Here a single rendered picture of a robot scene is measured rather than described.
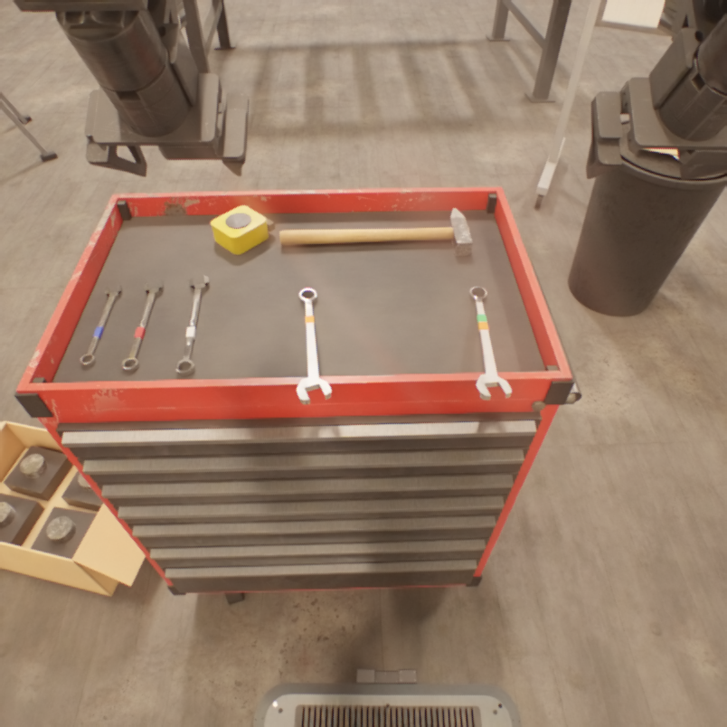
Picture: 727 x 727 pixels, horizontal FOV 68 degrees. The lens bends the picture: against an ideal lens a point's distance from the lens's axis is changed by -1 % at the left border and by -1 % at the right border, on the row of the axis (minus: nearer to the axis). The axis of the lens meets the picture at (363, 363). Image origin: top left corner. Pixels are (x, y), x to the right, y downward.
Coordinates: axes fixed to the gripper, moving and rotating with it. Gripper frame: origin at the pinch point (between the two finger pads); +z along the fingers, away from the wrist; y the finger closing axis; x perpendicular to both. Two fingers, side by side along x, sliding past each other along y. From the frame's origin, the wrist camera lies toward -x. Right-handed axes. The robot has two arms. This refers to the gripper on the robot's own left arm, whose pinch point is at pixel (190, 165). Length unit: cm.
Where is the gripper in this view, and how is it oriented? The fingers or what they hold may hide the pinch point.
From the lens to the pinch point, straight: 59.9
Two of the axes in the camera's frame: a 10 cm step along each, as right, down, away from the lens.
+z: 0.0, 1.9, 9.8
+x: -0.1, 9.8, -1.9
